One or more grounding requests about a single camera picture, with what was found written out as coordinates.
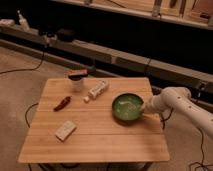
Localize wooden table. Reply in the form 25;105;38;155
18;78;170;163

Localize white tube bottle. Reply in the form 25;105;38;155
83;80;109;103

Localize white cup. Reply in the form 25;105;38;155
71;78;84;92

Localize beige sponge block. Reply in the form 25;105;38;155
55;121;76;142

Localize brush with orange handle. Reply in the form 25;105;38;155
68;69;88;80

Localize green ceramic bowl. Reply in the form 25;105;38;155
112;93;144;121

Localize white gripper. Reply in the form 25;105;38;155
140;95;167;113

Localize dark device on ledge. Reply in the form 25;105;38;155
57;29;75;42

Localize black floor cable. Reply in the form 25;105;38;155
0;49;46;75

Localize white spray bottle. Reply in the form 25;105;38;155
17;11;30;31

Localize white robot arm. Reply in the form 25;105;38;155
140;87;213;139

